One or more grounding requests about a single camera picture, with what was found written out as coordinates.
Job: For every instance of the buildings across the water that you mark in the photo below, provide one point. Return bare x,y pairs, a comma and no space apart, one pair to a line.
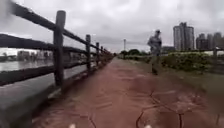
28,54

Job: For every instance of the tall pole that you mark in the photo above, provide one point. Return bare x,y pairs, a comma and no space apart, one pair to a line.
124,44

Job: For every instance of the grass strip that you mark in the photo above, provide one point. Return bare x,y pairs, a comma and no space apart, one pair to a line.
200,83

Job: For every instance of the group of grey buildings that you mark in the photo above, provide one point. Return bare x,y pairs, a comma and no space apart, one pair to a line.
210,41

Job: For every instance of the low dark building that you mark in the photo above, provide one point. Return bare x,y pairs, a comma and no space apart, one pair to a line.
167,48

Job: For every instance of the robot's own part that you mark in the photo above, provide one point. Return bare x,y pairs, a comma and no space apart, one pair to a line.
148,126
72,126

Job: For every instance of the red cracked paved path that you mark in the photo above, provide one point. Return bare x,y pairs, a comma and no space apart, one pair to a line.
126,93

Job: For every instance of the grey water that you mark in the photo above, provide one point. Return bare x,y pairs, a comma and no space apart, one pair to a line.
23,65

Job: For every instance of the tall grey tower building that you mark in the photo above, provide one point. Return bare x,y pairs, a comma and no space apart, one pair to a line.
183,36

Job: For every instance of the distant trees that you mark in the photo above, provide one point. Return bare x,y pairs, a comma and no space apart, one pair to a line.
133,52

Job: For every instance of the dark wooden rail fence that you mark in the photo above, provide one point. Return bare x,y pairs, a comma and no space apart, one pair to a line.
59,50

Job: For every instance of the green hedge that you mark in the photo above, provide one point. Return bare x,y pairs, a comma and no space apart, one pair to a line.
186,61

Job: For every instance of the person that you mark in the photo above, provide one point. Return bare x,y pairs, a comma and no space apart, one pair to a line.
155,46

